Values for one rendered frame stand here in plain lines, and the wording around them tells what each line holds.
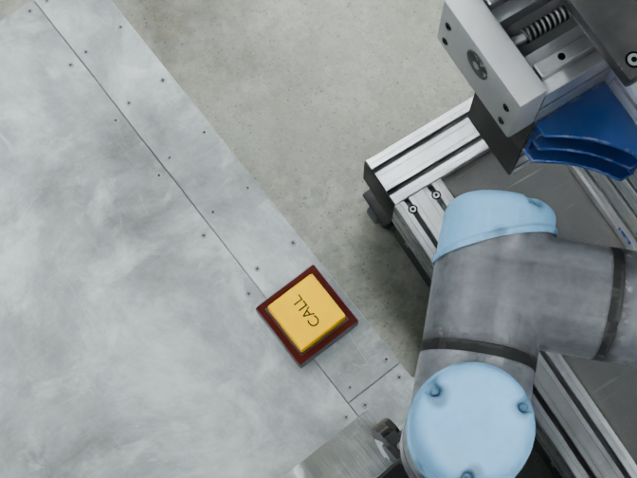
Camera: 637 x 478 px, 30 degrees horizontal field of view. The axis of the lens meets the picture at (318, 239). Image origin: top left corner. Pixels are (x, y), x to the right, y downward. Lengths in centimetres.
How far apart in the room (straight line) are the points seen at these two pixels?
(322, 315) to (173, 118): 29
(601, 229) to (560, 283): 122
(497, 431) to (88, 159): 77
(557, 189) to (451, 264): 123
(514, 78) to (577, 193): 83
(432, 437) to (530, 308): 11
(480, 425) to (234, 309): 62
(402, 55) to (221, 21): 35
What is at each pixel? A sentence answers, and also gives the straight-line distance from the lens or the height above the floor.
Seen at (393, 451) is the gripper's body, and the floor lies 114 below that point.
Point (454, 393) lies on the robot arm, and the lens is 72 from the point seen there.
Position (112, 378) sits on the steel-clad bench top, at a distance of 131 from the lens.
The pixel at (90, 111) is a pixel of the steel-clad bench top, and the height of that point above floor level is 80.
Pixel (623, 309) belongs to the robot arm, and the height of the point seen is 134.
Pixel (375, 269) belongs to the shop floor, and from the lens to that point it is 213.
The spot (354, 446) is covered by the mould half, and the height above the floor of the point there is 89.
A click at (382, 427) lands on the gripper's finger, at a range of 97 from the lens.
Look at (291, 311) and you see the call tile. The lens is 126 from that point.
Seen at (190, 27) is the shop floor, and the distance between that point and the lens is 230.
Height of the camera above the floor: 207
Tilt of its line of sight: 75 degrees down
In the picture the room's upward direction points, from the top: 2 degrees counter-clockwise
